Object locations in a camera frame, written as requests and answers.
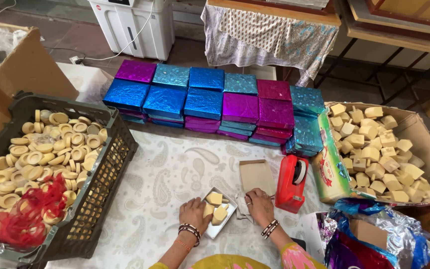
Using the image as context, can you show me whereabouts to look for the person's right hand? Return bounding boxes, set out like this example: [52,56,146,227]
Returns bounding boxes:
[245,188,275,229]

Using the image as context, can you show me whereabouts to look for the beaded bracelets on right wrist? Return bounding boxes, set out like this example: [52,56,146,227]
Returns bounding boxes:
[261,219,280,240]

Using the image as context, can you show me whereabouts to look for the stack of foil wrapped boxes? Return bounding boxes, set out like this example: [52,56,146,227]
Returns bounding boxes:
[102,60,327,157]

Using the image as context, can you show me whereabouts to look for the small white box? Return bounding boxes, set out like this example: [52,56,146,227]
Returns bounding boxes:
[199,186,238,240]

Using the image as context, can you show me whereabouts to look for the white paisley tablecloth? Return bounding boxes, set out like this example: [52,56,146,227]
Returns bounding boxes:
[45,62,332,269]

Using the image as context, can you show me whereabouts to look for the orange thread bracelet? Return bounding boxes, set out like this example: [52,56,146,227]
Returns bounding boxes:
[174,239,193,253]

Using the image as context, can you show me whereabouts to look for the flat brown cardboard piece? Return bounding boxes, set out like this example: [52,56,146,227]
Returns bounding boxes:
[349,219,389,250]

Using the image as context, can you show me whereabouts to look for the printed cardboard box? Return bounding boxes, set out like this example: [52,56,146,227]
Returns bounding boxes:
[311,102,430,207]

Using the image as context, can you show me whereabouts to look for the red net bundle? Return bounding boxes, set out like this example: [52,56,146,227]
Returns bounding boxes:
[0,176,68,249]

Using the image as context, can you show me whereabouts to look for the dark green plastic crate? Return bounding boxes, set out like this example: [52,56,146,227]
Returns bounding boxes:
[0,91,139,267]

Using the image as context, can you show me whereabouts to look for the pile of shiny foil sheets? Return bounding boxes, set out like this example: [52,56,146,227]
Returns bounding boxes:
[318,198,430,269]

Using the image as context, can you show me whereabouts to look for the person's yellow pink clothing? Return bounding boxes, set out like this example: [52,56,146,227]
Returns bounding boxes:
[149,242,327,269]

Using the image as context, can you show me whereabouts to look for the red tape dispenser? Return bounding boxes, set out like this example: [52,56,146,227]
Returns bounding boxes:
[275,154,310,214]

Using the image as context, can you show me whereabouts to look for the white air cooler appliance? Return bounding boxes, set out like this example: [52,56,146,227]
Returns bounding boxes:
[88,0,175,62]

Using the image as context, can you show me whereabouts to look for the person's left hand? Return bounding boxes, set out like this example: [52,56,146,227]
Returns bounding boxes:
[179,197,214,234]

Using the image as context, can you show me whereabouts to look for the beaded bracelets on left wrist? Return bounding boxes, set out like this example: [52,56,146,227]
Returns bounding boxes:
[178,223,202,247]

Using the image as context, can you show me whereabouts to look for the heap of wooden spinning tops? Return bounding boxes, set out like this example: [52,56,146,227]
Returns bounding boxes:
[329,103,430,203]

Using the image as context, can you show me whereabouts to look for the heap of round wooden pieces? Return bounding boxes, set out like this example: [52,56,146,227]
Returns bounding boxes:
[0,109,108,240]

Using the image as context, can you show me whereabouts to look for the large brown cardboard carton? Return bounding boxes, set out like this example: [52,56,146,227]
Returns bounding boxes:
[0,20,80,154]

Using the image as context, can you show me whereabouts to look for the beaded bracelets on wrist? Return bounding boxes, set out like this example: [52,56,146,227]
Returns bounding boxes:
[261,219,280,240]
[178,223,202,247]

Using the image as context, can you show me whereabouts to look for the brown cardboard box lid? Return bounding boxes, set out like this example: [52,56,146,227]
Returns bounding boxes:
[239,159,277,197]

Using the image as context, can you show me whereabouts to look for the white tissue paper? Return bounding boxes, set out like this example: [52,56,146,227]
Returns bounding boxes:
[235,194,255,224]

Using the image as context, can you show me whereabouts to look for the table with printed cloths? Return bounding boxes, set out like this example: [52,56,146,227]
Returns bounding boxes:
[200,0,342,87]

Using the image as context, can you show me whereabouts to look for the white power cable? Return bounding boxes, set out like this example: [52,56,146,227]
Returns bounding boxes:
[82,0,157,63]

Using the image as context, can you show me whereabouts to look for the rack of wooden frames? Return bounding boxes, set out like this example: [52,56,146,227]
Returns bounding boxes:
[314,0,430,106]

